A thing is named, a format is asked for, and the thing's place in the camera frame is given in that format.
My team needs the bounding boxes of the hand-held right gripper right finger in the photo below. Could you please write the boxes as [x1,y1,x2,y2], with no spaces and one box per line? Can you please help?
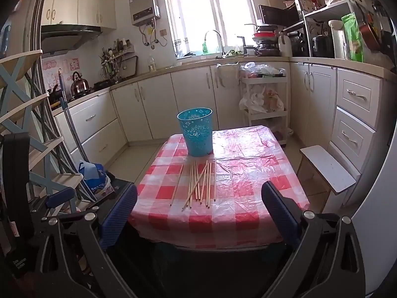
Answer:
[261,181,371,298]

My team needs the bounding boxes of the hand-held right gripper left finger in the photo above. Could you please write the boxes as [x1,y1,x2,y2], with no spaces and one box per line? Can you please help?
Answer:
[33,184,140,298]

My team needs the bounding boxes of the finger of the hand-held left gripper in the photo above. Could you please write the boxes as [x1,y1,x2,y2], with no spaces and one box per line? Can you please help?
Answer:
[31,188,76,216]

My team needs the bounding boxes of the pile of wooden chopsticks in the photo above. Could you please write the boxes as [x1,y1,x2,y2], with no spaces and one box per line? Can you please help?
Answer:
[170,158,217,209]

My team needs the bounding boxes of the blue perforated plastic bin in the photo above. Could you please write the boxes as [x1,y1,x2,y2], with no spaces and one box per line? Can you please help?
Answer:
[177,108,213,157]

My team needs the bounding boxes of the black bag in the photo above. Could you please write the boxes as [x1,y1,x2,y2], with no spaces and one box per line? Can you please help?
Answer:
[105,178,133,193]

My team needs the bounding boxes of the blue printed plastic bag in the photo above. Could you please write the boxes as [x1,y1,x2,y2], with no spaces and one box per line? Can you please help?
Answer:
[77,161,111,197]

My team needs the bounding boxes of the red white checkered tablecloth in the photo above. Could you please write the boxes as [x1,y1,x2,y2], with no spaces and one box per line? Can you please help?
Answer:
[128,126,311,249]

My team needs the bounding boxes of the small white wooden stool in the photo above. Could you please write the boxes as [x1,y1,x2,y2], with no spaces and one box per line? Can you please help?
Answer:
[296,145,356,207]

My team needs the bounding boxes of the wooden blue folding rack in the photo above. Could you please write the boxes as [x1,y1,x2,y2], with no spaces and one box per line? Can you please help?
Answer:
[0,50,85,213]

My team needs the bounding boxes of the white tiered trolley cart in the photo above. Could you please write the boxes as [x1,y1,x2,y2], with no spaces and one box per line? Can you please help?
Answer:
[239,63,290,146]

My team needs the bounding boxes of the steel whistling kettle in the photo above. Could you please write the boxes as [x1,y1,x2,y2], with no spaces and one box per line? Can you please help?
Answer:
[70,71,91,97]

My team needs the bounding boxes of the white plastic shopping bag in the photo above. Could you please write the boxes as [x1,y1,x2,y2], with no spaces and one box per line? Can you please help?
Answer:
[239,87,285,113]

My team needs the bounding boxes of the cream lower kitchen cabinets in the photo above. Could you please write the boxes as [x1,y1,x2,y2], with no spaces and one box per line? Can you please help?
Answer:
[53,61,338,166]

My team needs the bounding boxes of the cream drawer unit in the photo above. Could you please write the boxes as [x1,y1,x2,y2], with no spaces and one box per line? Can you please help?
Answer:
[329,68,387,176]

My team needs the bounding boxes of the black range hood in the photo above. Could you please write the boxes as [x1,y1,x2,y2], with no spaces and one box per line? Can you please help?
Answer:
[40,25,103,54]

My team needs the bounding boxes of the white plastic canister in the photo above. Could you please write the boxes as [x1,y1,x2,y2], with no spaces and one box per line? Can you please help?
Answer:
[278,34,293,57]

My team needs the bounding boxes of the beige kitchen countertop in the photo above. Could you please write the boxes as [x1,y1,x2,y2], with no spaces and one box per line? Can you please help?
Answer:
[51,55,397,114]

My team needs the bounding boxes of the black rice cooker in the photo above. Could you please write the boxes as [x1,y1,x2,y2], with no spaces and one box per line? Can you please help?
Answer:
[311,35,334,58]

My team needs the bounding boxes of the stack of pots and pans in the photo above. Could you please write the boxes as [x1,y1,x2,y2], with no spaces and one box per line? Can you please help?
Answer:
[245,23,280,57]

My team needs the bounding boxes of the black toaster oven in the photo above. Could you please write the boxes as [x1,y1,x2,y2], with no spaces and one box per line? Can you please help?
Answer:
[288,27,311,58]

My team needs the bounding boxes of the white thermos jug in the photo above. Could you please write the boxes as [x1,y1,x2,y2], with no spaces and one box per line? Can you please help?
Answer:
[328,20,347,59]

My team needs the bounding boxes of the chrome curved sink faucet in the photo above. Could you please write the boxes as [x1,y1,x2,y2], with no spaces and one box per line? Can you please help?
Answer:
[204,30,226,58]

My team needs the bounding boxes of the green foil packet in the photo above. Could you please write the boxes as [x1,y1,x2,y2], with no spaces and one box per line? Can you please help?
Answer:
[341,12,364,63]

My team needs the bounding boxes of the black microwave oven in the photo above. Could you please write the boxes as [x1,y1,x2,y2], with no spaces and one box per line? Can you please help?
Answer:
[258,4,308,27]

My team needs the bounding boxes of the copper frying pan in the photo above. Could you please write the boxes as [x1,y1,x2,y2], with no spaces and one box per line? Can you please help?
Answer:
[359,21,381,52]

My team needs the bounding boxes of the white countertop shelf rack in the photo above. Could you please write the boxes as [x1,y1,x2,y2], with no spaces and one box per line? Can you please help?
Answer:
[282,0,364,59]

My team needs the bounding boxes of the white framed kitchen window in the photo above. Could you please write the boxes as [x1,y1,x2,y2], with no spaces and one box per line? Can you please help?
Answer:
[164,0,259,58]

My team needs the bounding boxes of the blue handled mop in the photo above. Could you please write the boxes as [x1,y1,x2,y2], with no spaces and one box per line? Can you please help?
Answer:
[58,74,91,170]

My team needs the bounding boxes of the pink wall poster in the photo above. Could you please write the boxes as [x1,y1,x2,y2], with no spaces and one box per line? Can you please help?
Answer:
[41,57,80,92]

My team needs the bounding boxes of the wall utensil rack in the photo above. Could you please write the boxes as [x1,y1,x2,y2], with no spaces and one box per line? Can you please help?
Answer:
[99,38,138,79]

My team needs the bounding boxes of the cream upper wall cabinets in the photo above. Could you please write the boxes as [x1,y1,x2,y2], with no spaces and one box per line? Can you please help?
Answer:
[41,0,117,33]

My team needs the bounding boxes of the grey wall water heater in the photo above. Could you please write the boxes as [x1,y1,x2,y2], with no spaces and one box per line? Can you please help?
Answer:
[128,0,161,27]

